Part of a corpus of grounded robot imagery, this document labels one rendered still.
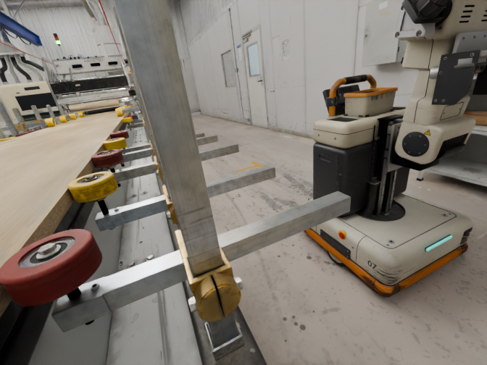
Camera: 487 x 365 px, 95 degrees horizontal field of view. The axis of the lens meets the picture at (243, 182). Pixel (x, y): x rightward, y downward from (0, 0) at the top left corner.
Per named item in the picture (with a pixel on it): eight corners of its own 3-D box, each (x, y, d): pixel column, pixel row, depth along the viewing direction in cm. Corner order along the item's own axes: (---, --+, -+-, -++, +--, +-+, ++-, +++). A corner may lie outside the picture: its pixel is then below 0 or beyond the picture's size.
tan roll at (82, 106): (148, 101, 448) (146, 94, 444) (148, 101, 438) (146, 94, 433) (65, 113, 401) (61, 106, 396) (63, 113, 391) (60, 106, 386)
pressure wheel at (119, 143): (110, 171, 87) (99, 142, 83) (114, 165, 95) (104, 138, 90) (132, 166, 89) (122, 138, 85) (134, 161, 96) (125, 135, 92)
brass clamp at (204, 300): (214, 243, 38) (209, 219, 36) (248, 307, 26) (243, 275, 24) (178, 258, 36) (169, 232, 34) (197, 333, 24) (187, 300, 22)
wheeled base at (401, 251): (298, 230, 160) (296, 200, 150) (363, 204, 180) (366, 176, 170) (386, 305, 102) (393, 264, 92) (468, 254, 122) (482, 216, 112)
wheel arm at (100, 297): (335, 208, 43) (337, 187, 41) (351, 216, 40) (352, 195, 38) (73, 313, 28) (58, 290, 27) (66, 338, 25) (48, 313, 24)
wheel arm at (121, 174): (236, 152, 85) (235, 141, 84) (240, 154, 82) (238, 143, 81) (111, 183, 71) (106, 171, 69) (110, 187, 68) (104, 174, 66)
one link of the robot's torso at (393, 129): (376, 169, 115) (383, 120, 105) (413, 156, 124) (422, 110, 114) (435, 186, 92) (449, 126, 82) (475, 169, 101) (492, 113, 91)
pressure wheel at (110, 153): (109, 194, 65) (93, 156, 61) (101, 188, 71) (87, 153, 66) (136, 184, 70) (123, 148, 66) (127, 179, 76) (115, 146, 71)
